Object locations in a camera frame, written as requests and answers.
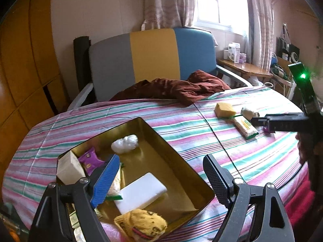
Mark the green cracker packet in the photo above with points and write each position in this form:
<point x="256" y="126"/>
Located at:
<point x="244" y="126"/>

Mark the green white medicine box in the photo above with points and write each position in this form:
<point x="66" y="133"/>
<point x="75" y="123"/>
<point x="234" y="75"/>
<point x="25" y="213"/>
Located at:
<point x="74" y="220"/>

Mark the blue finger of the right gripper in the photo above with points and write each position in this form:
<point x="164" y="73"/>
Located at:
<point x="290" y="122"/>

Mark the white foam block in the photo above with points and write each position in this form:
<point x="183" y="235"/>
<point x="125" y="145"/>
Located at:
<point x="140" y="193"/>

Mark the grey yellow blue chair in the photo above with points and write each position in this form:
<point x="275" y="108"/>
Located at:
<point x="118" y="62"/>

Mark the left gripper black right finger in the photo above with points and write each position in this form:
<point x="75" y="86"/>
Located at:
<point x="220" y="179"/>

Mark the cluttered white shelf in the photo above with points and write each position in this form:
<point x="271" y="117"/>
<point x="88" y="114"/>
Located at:
<point x="282" y="79"/>

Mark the yellow knitted item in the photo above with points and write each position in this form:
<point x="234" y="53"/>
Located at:
<point x="141" y="225"/>

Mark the yellow sponge on bed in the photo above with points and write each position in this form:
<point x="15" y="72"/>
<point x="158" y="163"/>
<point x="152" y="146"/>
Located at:
<point x="224" y="110"/>

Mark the white product box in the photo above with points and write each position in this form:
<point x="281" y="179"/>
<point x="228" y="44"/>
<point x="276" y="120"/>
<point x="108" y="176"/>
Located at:
<point x="234" y="52"/>

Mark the wooden wardrobe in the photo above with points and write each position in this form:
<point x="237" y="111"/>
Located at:
<point x="32" y="87"/>

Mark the pink curtain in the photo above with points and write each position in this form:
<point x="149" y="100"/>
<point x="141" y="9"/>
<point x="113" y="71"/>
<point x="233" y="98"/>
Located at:
<point x="252" y="19"/>

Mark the maroon crumpled cloth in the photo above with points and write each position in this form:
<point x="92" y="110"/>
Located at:
<point x="198" y="86"/>

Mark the cream rolled sock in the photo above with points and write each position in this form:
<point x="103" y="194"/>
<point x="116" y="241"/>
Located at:
<point x="249" y="114"/>

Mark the gold metal tray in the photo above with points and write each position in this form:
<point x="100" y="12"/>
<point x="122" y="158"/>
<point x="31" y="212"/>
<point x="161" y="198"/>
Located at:
<point x="187" y="193"/>

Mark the purple snack packet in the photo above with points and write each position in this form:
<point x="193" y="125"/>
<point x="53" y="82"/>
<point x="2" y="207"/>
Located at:
<point x="269" y="129"/>

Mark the white cardboard box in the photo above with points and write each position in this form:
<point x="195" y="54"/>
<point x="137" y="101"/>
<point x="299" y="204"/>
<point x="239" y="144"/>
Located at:
<point x="69" y="169"/>

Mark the black rolled mat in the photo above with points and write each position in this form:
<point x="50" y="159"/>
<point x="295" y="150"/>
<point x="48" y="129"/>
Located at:
<point x="81" y="47"/>

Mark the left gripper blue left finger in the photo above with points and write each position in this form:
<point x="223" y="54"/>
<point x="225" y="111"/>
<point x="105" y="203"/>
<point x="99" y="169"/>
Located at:
<point x="101" y="180"/>

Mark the wooden side table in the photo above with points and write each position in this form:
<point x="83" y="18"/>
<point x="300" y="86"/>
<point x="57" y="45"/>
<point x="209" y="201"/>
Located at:
<point x="245" y="68"/>

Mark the striped bed sheet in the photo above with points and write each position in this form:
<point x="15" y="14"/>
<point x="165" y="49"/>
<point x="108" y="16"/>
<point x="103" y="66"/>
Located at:
<point x="193" y="131"/>

